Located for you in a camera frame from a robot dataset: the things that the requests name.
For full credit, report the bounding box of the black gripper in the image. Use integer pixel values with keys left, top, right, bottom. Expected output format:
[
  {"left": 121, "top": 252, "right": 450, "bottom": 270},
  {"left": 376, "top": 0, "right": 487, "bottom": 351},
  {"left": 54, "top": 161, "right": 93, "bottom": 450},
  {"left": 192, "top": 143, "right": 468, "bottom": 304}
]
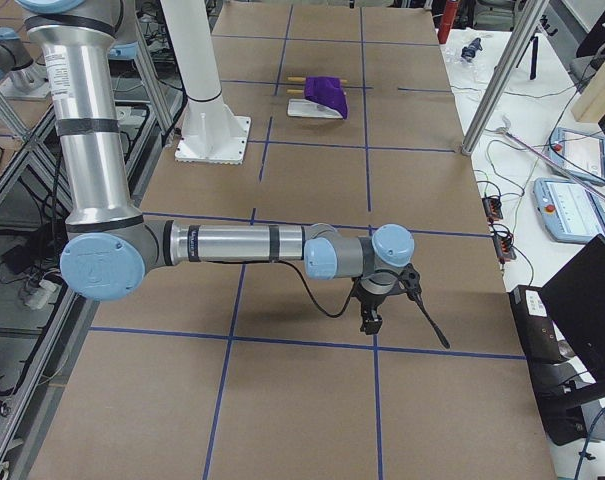
[{"left": 354, "top": 279, "right": 397, "bottom": 335}]

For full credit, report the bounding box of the purple towel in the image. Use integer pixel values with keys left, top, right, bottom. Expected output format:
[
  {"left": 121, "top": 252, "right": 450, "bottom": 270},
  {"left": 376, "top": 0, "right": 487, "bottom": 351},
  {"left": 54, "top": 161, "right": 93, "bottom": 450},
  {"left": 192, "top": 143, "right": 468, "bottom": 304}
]
[{"left": 304, "top": 76, "right": 349, "bottom": 119}]

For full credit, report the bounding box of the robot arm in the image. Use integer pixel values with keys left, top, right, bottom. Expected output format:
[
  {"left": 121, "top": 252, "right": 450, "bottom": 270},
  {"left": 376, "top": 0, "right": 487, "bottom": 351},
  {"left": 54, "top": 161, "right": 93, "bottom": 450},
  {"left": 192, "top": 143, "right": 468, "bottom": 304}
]
[{"left": 22, "top": 1, "right": 422, "bottom": 335}]

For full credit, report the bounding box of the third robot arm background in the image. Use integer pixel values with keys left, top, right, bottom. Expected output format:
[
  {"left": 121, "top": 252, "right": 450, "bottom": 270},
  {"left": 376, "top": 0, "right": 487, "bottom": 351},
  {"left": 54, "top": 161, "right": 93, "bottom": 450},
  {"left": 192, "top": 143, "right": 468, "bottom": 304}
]
[{"left": 0, "top": 27, "right": 50, "bottom": 100}]

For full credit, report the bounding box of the white towel rack base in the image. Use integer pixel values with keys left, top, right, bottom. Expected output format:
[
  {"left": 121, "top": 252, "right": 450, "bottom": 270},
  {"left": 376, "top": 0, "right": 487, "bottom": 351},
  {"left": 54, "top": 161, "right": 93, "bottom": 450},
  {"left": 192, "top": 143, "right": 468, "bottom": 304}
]
[{"left": 287, "top": 98, "right": 344, "bottom": 120}]

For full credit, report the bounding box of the lower orange connector block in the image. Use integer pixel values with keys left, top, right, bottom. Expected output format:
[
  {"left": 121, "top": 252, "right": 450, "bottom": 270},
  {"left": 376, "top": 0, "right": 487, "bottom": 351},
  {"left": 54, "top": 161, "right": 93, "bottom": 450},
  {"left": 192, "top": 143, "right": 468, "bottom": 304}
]
[{"left": 492, "top": 231, "right": 517, "bottom": 264}]

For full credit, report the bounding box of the orange connector block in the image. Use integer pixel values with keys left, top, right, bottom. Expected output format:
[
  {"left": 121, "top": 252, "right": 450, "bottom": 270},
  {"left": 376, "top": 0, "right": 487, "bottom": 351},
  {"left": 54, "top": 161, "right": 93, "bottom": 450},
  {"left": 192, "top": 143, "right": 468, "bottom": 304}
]
[
  {"left": 482, "top": 196, "right": 503, "bottom": 223},
  {"left": 492, "top": 231, "right": 517, "bottom": 264}
]

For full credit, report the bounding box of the upper orange connector block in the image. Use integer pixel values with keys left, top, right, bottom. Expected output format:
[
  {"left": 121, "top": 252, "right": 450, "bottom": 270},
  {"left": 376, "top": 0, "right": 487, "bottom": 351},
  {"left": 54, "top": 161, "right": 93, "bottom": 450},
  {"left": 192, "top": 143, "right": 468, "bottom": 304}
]
[{"left": 482, "top": 196, "right": 503, "bottom": 223}]

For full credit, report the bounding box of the black electronics box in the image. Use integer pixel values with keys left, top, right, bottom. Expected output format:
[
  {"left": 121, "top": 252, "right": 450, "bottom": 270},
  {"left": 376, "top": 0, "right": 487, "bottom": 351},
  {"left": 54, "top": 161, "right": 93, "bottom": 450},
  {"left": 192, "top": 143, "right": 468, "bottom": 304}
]
[{"left": 509, "top": 285, "right": 605, "bottom": 446}]

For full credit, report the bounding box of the black monitor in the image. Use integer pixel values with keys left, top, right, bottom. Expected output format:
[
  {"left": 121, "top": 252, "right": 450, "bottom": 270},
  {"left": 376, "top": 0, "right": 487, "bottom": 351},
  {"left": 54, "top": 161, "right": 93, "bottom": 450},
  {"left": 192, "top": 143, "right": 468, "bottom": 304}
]
[{"left": 539, "top": 235, "right": 605, "bottom": 381}]

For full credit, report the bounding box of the lower teach pendant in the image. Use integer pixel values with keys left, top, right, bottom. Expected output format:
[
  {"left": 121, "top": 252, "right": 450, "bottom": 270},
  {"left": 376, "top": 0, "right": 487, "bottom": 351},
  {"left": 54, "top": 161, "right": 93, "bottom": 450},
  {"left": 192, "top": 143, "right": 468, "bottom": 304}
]
[{"left": 533, "top": 178, "right": 605, "bottom": 244}]

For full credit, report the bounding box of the teach pendant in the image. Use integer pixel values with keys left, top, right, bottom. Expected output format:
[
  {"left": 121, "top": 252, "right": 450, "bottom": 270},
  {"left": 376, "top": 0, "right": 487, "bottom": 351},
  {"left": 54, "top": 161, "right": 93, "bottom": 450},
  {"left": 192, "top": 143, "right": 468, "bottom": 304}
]
[
  {"left": 547, "top": 127, "right": 605, "bottom": 186},
  {"left": 533, "top": 178, "right": 605, "bottom": 244}
]

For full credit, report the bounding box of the upper teach pendant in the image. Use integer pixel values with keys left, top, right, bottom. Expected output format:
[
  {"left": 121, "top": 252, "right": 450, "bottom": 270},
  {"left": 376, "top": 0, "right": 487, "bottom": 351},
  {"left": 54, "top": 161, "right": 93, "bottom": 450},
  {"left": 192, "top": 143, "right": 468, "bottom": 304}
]
[{"left": 547, "top": 127, "right": 605, "bottom": 186}]

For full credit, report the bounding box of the white power strip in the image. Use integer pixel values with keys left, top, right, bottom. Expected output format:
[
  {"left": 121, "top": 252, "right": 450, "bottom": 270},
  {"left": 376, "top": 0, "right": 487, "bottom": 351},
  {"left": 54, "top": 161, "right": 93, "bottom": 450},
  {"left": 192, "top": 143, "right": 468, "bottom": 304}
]
[{"left": 24, "top": 279, "right": 58, "bottom": 310}]

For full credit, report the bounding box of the red fire extinguisher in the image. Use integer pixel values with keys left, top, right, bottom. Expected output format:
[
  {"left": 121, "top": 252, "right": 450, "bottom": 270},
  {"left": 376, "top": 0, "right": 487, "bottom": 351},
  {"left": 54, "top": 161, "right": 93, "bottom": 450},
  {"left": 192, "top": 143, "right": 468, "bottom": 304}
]
[{"left": 437, "top": 0, "right": 459, "bottom": 45}]

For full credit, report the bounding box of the wooden board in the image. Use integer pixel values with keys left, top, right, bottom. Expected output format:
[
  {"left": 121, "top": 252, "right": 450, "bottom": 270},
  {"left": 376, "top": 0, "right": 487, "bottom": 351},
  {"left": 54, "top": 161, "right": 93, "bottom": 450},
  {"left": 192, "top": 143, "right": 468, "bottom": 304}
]
[{"left": 571, "top": 61, "right": 605, "bottom": 123}]

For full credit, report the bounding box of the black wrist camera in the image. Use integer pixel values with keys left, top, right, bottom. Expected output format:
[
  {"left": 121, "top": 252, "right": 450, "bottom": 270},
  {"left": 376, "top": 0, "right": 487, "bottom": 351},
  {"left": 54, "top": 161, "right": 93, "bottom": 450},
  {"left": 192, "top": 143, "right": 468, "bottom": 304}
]
[{"left": 399, "top": 263, "right": 422, "bottom": 303}]

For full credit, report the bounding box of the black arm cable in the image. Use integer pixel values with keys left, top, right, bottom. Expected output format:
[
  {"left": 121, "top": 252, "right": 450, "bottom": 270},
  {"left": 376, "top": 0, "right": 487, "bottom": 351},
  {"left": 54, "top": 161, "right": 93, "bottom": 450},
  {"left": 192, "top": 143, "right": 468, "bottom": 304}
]
[{"left": 281, "top": 259, "right": 453, "bottom": 350}]

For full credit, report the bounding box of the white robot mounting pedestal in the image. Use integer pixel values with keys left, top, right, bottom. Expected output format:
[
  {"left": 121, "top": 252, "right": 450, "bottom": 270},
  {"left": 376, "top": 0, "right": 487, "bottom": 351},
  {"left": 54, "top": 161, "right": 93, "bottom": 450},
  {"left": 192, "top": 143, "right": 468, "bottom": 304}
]
[{"left": 161, "top": 0, "right": 251, "bottom": 165}]

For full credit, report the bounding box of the grey aluminium frame post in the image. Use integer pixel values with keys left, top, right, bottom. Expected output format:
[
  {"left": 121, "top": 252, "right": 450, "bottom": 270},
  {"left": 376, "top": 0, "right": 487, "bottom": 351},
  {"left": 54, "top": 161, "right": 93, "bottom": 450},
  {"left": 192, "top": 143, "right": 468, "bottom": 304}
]
[{"left": 461, "top": 0, "right": 549, "bottom": 156}]

